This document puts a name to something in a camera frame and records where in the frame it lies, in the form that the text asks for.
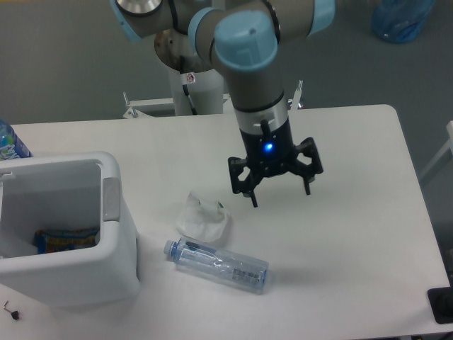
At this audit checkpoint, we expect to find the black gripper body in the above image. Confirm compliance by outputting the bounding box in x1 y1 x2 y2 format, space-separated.
241 119 296 176

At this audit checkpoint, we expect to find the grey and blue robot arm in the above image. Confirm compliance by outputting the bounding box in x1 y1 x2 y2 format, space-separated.
110 1 336 198

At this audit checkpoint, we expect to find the blue plastic bag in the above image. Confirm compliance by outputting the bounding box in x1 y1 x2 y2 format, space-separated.
371 0 435 44

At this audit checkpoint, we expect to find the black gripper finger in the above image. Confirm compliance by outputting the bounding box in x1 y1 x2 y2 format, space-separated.
288 137 323 196
228 157 264 208

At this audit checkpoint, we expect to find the white paper tissue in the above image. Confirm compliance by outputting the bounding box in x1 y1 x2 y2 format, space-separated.
176 191 231 243

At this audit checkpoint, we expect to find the clear plastic water bottle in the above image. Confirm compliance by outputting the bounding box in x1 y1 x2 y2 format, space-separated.
164 237 269 293

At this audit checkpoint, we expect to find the blue labelled bottle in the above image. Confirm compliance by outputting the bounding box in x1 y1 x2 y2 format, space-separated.
1 120 33 161

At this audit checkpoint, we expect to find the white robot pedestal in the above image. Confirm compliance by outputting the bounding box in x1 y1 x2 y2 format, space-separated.
154 29 224 116

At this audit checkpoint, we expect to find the black device at table edge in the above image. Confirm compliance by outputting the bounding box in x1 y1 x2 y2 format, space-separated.
428 287 452 324

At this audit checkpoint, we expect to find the blue yellow snack wrapper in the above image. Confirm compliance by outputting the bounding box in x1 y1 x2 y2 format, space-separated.
33 227 101 254

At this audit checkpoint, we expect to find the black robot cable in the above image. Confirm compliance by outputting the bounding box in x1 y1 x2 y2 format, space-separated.
178 55 199 116

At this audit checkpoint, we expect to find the white plastic trash can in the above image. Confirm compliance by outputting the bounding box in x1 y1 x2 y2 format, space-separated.
1 152 140 307

